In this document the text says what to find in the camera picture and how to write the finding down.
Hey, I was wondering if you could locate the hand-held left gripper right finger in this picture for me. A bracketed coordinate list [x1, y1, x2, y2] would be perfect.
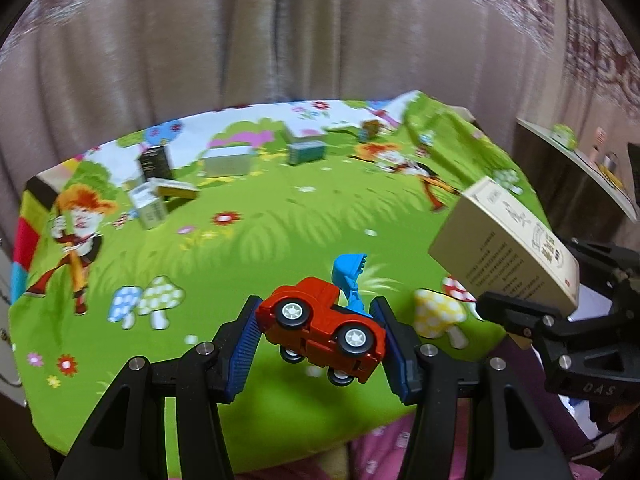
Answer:
[370, 296, 575, 480]

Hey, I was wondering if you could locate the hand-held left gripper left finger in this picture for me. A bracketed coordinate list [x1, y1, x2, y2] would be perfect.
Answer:
[54, 296, 264, 480]

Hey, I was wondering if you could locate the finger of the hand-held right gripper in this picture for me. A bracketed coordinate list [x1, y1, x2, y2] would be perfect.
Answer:
[556, 238, 640, 282]
[475, 292, 572, 357]

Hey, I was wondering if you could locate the tall beige box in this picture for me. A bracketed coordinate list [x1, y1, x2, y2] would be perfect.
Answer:
[428, 175, 581, 317]

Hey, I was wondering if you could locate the red toy truck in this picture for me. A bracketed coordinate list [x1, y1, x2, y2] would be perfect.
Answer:
[254, 252, 389, 387]

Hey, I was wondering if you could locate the black box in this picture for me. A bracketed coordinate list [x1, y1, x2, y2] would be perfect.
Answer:
[137, 144, 174, 181]

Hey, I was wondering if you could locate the white box with pink stain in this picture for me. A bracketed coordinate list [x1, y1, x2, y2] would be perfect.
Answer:
[283, 119, 326, 144]

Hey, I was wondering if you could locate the yellow strip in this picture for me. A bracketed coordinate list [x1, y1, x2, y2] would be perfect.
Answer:
[600, 167, 626, 192]

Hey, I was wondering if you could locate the white shelf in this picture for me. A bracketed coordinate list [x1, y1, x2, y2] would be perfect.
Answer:
[516, 117, 640, 222]

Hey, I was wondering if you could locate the green box on shelf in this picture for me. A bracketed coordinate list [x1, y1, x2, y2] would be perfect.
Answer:
[552, 123, 579, 150]

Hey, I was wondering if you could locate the cartoon printed green tablecloth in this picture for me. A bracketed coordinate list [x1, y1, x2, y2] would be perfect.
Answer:
[9, 91, 551, 476]

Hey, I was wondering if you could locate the white barcode box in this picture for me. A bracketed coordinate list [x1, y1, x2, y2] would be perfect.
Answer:
[137, 199, 169, 231]

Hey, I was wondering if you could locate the yellow box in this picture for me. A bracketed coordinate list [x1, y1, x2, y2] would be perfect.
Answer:
[154, 178, 200, 200]

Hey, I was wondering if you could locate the small white box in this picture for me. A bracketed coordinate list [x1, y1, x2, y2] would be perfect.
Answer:
[127, 182, 160, 209]

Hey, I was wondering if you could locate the plain white box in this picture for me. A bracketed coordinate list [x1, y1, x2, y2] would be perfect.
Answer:
[202, 145, 251, 177]

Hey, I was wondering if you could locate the pink lace curtain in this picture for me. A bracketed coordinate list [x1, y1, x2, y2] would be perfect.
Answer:
[0, 0, 640, 126]

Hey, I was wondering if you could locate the teal and white box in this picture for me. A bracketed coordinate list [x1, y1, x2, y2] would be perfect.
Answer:
[287, 140, 329, 166]

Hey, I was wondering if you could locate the beige curtain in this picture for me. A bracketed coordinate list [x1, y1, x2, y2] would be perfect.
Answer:
[0, 0, 640, 271]

